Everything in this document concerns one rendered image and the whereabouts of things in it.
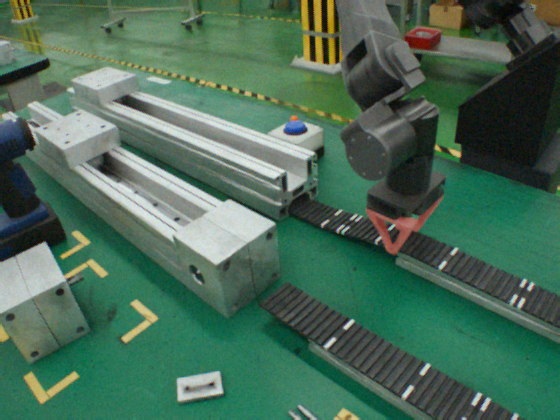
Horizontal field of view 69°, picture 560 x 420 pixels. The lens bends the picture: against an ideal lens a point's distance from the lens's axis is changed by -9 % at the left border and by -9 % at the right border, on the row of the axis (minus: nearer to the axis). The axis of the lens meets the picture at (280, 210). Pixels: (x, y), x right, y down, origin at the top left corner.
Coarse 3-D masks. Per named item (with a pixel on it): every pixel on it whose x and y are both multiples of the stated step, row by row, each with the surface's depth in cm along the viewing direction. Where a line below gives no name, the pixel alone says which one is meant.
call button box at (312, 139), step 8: (280, 128) 87; (312, 128) 86; (320, 128) 86; (272, 136) 86; (280, 136) 85; (288, 136) 84; (296, 136) 84; (304, 136) 84; (312, 136) 84; (320, 136) 86; (296, 144) 82; (304, 144) 83; (312, 144) 85; (320, 144) 87; (320, 152) 88
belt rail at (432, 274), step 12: (408, 264) 60; (420, 264) 59; (432, 276) 58; (444, 276) 57; (456, 288) 56; (468, 288) 55; (480, 300) 54; (492, 300) 53; (504, 312) 52; (516, 312) 52; (528, 324) 50; (540, 324) 50; (552, 336) 48
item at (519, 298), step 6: (522, 282) 52; (516, 288) 52; (522, 288) 52; (528, 288) 52; (534, 288) 52; (516, 294) 51; (522, 294) 51; (528, 294) 51; (510, 300) 50; (516, 300) 50; (522, 300) 50; (516, 306) 50; (522, 306) 50
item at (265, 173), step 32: (128, 96) 106; (128, 128) 97; (160, 128) 86; (192, 128) 92; (224, 128) 84; (160, 160) 92; (192, 160) 83; (224, 160) 75; (256, 160) 72; (288, 160) 75; (224, 192) 80; (256, 192) 75; (288, 192) 71
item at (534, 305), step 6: (540, 288) 51; (534, 294) 51; (540, 294) 51; (546, 294) 50; (528, 300) 50; (534, 300) 50; (540, 300) 50; (546, 300) 50; (528, 306) 49; (534, 306) 49; (540, 306) 49; (528, 312) 49; (534, 312) 48
